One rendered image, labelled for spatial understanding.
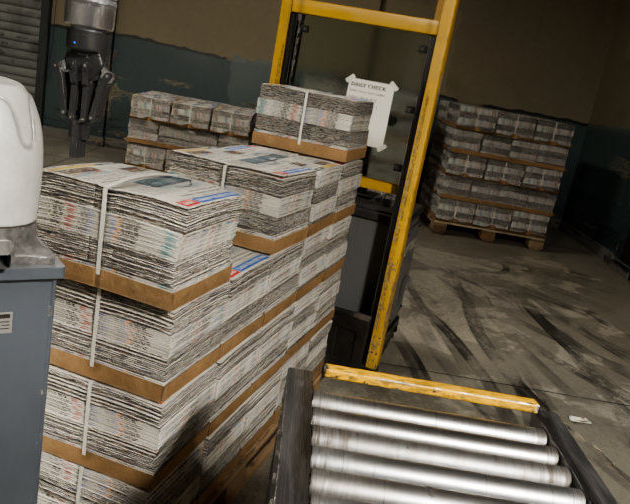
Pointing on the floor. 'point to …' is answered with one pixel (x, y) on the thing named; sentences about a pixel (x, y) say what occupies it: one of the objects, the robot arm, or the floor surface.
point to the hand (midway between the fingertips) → (78, 138)
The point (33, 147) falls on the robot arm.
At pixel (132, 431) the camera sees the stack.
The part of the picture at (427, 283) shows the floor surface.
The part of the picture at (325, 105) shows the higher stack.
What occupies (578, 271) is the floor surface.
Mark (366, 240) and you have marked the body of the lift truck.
